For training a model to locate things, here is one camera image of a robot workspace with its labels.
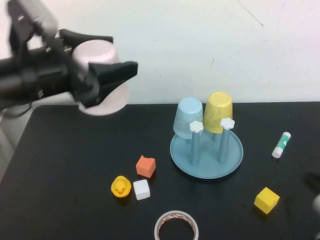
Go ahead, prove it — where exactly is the light blue plastic cup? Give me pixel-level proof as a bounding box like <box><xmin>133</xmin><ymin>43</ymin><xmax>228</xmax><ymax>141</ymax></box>
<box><xmin>173</xmin><ymin>97</ymin><xmax>204</xmax><ymax>140</ymax></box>

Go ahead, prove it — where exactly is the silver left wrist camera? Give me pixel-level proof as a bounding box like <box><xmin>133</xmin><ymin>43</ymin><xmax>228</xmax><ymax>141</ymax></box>
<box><xmin>6</xmin><ymin>0</ymin><xmax>60</xmax><ymax>58</ymax></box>

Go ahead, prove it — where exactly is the pink plastic cup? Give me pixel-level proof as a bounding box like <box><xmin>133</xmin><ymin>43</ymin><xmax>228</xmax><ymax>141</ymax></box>
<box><xmin>71</xmin><ymin>40</ymin><xmax>130</xmax><ymax>116</ymax></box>

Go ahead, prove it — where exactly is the clear tape roll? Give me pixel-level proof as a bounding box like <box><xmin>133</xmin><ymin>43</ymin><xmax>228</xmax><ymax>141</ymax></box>
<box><xmin>154</xmin><ymin>210</ymin><xmax>200</xmax><ymax>240</ymax></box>

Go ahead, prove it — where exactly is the white green glue stick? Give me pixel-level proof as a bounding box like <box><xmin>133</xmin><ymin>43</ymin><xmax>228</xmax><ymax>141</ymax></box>
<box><xmin>271</xmin><ymin>131</ymin><xmax>292</xmax><ymax>159</ymax></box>

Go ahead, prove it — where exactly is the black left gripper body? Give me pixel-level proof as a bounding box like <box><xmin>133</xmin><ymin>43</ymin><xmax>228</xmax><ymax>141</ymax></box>
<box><xmin>21</xmin><ymin>34</ymin><xmax>102</xmax><ymax>109</ymax></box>

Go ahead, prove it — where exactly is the blue cup stand with posts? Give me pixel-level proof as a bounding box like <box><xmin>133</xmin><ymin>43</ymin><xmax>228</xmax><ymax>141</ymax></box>
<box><xmin>169</xmin><ymin>117</ymin><xmax>244</xmax><ymax>179</ymax></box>

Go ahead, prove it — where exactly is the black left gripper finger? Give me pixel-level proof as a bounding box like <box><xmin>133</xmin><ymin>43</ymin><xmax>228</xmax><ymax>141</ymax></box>
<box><xmin>88</xmin><ymin>60</ymin><xmax>139</xmax><ymax>106</ymax></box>
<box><xmin>58</xmin><ymin>29</ymin><xmax>115</xmax><ymax>50</ymax></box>

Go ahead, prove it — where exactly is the yellow plastic cup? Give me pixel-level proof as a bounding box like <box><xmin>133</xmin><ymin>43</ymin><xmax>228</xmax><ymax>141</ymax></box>
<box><xmin>202</xmin><ymin>91</ymin><xmax>234</xmax><ymax>135</ymax></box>

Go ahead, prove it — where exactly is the white foam cube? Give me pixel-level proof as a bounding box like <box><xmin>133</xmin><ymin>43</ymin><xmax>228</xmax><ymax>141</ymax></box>
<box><xmin>133</xmin><ymin>179</ymin><xmax>151</xmax><ymax>201</ymax></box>

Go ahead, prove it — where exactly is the yellow foam cube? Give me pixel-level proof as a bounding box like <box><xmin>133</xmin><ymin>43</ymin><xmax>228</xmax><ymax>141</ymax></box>
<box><xmin>253</xmin><ymin>186</ymin><xmax>281</xmax><ymax>215</ymax></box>

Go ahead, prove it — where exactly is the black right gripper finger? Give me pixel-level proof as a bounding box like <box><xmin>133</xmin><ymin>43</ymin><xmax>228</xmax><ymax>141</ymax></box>
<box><xmin>303</xmin><ymin>172</ymin><xmax>320</xmax><ymax>195</ymax></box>

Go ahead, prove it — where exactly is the yellow rubber duck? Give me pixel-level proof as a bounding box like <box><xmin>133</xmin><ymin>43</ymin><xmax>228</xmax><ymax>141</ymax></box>
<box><xmin>110</xmin><ymin>175</ymin><xmax>132</xmax><ymax>199</ymax></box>

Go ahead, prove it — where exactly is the orange foam cube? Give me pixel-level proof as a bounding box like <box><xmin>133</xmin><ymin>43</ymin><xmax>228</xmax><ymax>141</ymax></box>
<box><xmin>135</xmin><ymin>154</ymin><xmax>157</xmax><ymax>179</ymax></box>

